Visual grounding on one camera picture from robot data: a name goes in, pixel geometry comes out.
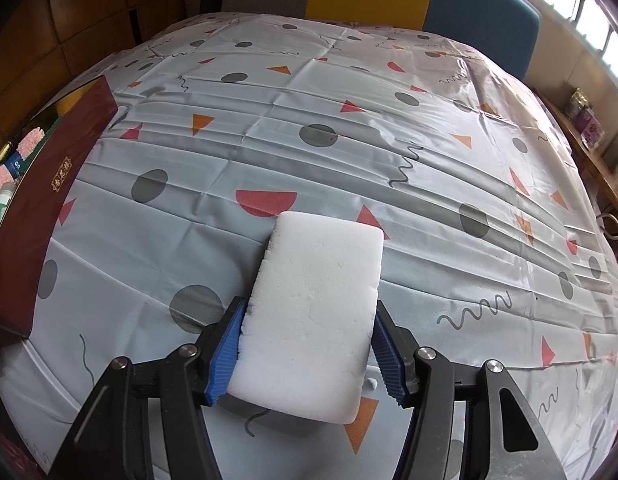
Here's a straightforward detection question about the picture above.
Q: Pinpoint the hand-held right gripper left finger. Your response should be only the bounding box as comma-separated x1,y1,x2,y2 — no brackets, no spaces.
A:
49,297,248,480

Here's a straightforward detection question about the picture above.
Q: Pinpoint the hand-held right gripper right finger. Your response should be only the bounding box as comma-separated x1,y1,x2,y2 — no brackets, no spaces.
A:
373,301,564,480

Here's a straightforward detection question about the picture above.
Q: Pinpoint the white foam sponge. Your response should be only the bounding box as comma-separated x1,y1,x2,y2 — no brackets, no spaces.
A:
228,211,384,423

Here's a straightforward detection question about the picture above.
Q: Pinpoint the gold tin box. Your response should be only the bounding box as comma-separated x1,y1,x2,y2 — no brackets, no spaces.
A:
0,76,118,339

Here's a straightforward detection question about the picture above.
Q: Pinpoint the green and yellow sponge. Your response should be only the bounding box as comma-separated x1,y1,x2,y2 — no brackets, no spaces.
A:
36,91,87,141

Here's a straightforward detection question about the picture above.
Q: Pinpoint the pink yarn skein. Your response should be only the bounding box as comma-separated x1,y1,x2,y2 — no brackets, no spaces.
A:
0,127,44,196

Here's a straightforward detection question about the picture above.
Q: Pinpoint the patterned white tablecloth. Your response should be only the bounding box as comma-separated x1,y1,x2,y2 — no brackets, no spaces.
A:
0,12,618,480

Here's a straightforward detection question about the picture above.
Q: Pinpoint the wooden window shelf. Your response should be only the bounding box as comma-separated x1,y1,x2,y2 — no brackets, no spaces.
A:
534,87,618,221

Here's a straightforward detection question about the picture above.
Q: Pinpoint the purple small box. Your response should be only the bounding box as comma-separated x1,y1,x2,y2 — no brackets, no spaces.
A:
579,110,606,150

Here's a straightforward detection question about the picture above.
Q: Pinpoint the small clear display box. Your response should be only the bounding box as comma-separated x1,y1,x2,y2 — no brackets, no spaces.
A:
568,87,592,118

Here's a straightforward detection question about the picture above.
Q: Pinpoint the wooden wardrobe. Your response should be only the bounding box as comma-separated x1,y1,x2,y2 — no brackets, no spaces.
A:
0,0,204,126

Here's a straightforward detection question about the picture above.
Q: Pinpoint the white cable loop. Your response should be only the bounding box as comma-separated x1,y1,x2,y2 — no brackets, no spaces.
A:
596,212,618,240

